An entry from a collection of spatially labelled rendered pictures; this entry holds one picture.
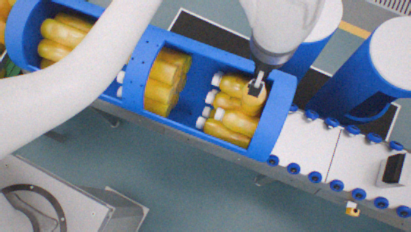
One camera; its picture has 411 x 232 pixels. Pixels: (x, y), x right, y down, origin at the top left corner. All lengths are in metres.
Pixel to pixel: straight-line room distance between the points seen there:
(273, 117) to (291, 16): 0.48
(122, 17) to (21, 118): 0.17
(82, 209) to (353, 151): 0.92
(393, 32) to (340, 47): 1.16
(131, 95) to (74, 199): 0.36
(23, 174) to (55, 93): 0.79
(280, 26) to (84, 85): 0.29
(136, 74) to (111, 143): 1.29
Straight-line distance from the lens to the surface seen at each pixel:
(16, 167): 1.21
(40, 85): 0.42
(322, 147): 1.28
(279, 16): 0.51
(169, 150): 2.17
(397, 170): 1.19
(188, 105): 1.22
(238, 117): 1.03
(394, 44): 1.37
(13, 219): 1.05
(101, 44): 0.45
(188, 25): 2.28
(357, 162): 1.31
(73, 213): 1.13
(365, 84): 1.39
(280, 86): 0.98
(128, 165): 2.20
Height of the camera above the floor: 2.12
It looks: 75 degrees down
